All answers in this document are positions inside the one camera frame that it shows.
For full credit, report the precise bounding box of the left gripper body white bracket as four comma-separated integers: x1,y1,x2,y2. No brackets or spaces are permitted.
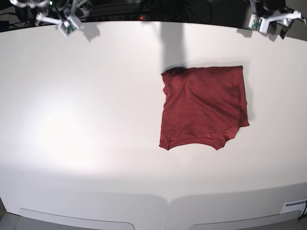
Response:
249,0,302,33

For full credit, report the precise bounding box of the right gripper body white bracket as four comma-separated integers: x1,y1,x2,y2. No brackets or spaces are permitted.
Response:
35,0,93,30

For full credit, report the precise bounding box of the dark red long-sleeve shirt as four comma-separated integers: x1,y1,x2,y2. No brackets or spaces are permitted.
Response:
159,66,249,150

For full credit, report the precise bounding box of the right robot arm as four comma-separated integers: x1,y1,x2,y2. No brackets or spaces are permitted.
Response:
10,0,93,35

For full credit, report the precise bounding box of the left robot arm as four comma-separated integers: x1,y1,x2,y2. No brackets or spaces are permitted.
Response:
248,0,307,39

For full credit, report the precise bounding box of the black power strip red light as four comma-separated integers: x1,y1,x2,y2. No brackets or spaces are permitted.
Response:
94,14,149,22

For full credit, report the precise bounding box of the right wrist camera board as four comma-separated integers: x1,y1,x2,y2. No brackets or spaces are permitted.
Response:
59,21,77,37

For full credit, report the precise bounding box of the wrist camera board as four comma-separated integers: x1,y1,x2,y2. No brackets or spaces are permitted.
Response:
59,21,77,37
248,14,261,30

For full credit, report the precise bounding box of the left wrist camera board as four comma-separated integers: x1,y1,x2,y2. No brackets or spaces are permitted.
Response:
248,14,261,30

